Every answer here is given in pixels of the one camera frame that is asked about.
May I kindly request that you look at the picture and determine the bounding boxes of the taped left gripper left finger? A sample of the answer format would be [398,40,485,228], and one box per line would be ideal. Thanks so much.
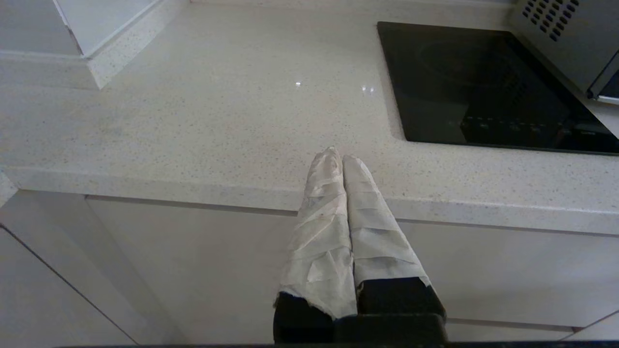
[273,147,358,344]

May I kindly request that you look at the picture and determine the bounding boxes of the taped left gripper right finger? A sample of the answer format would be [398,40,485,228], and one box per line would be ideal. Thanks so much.
[342,155,446,316]

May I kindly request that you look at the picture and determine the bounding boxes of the silver black microwave oven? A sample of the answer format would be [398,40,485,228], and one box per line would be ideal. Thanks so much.
[508,0,619,97]

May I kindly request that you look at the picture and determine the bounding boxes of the white wide cabinet front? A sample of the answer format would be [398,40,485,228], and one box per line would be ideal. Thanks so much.
[86,195,619,334]

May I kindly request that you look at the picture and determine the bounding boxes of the white low drawer front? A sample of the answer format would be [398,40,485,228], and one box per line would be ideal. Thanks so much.
[445,312,619,342]

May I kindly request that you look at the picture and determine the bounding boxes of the black glass induction cooktop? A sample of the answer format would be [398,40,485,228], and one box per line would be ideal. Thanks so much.
[377,21,619,156]

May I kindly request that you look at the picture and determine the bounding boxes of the white cabinet corner panel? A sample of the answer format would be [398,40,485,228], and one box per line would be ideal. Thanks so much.
[0,190,188,345]

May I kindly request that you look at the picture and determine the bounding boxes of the white cabinet door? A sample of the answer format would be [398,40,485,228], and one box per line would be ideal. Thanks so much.
[0,226,138,345]

